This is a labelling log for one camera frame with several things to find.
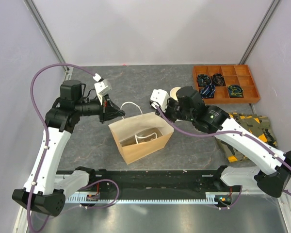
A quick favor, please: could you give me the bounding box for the orange compartment tray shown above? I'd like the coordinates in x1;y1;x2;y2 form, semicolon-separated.
192;65;260;104

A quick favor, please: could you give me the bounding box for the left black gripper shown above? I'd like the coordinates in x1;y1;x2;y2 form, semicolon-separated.
75;93;125;124

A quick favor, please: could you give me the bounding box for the cardboard cup carrier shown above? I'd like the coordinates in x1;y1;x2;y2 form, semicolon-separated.
120;128;162;147

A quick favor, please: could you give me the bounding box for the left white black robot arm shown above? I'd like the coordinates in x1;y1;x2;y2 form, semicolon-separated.
12;80;125;216

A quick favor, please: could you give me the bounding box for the rolled blue yellow sock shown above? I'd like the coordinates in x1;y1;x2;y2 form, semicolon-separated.
227;84;243;98

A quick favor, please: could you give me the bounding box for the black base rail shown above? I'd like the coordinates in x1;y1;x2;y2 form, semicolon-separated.
87;168;242;201

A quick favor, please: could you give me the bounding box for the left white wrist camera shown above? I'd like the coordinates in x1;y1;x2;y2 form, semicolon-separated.
93;73;112;104

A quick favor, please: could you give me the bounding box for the rolled blue striped sock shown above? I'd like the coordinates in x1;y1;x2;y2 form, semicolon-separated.
200;84;216;99

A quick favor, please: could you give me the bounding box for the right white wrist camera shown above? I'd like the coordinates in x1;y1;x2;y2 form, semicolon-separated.
150;89;170;112

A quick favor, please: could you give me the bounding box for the rolled sock top left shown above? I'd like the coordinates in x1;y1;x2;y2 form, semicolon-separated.
196;74;212;87

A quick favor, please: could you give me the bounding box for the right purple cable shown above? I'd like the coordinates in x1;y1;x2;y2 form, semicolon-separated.
155;106;291;211

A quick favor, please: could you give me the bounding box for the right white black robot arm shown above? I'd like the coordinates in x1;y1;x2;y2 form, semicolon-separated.
157;86;291;198

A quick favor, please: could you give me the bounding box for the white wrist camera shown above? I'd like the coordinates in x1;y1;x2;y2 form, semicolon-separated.
150;89;170;112
93;73;112;104

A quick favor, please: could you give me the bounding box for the purple cable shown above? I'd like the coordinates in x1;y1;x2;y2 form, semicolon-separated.
155;106;291;211
26;63;121;233

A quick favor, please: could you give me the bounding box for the rolled brown sock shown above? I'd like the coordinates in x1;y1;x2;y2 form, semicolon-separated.
212;73;225;86

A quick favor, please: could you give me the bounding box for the camouflage cloth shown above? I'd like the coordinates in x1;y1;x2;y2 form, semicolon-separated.
216;112;278;163

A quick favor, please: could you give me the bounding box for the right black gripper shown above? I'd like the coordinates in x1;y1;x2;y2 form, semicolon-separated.
155;97;194;124

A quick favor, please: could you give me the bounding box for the brown paper bag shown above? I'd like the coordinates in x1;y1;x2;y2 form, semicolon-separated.
109;111;174;165

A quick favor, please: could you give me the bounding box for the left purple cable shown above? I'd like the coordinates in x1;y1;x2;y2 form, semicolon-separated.
26;63;121;233

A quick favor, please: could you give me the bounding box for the stack of paper cups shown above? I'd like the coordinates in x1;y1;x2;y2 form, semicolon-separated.
169;87;181;101

